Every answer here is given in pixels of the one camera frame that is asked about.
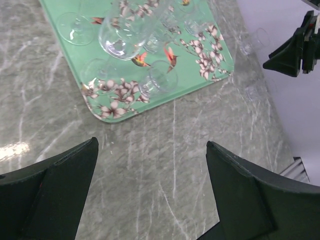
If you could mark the green floral bird tray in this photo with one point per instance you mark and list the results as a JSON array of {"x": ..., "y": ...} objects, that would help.
[{"x": 198, "y": 59}]

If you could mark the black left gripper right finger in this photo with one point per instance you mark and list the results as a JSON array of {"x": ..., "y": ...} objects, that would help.
[{"x": 254, "y": 203}]

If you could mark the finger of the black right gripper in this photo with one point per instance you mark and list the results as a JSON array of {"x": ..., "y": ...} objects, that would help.
[
  {"x": 287, "y": 58},
  {"x": 311, "y": 42}
]

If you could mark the aluminium front frame rail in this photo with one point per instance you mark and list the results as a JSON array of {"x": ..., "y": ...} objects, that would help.
[{"x": 296, "y": 171}]

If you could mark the tall clear champagne flute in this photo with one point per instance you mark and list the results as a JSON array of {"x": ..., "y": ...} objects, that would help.
[{"x": 75, "y": 28}]

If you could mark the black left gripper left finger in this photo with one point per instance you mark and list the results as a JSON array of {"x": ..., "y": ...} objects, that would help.
[{"x": 45, "y": 200}]

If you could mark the clear wine glass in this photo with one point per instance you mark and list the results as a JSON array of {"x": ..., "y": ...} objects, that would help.
[{"x": 127, "y": 25}]

